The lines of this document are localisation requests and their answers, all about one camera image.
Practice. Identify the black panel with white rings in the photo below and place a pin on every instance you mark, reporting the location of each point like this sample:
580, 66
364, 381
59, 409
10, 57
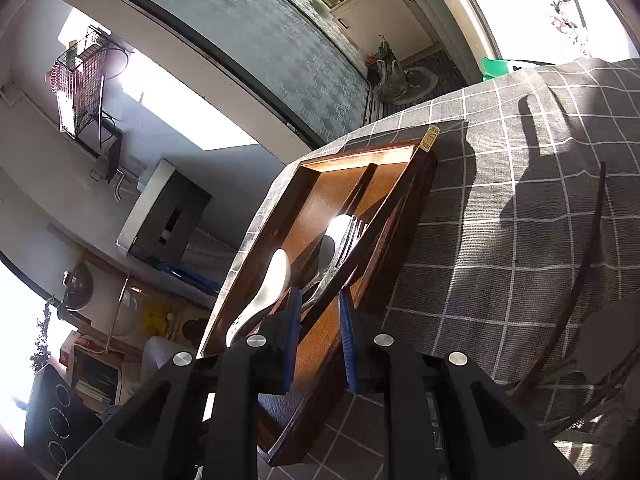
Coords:
55, 420

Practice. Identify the grey checked tablecloth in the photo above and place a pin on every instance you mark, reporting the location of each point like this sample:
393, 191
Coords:
500, 260

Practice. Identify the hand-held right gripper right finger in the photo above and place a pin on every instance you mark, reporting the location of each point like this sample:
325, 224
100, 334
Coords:
348, 340

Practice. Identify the green bag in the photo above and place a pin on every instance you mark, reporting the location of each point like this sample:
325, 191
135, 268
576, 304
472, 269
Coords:
495, 67

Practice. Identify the white sink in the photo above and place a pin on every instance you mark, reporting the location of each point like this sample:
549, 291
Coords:
145, 200

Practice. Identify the plastic bags with vegetables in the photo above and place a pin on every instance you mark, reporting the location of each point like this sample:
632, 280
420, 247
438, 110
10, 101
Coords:
395, 75

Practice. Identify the cream kitchen cabinet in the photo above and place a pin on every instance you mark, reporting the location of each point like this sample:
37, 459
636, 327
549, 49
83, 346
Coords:
380, 15

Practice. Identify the metal spoon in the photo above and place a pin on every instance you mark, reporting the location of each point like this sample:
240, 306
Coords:
334, 245

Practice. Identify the white ceramic spoon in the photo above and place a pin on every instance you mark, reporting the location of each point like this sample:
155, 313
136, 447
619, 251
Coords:
272, 280

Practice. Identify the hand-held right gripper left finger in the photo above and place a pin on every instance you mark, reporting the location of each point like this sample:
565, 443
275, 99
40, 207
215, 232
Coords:
292, 340

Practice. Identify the metal fork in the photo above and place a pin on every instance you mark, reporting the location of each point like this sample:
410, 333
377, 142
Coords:
352, 240

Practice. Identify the patterned sliding door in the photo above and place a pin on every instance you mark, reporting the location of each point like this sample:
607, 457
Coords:
250, 25

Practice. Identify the brown wooden tray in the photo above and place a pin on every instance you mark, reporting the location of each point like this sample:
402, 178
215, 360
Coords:
320, 195

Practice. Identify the blue stool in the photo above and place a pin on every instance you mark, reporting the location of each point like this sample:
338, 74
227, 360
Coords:
190, 277

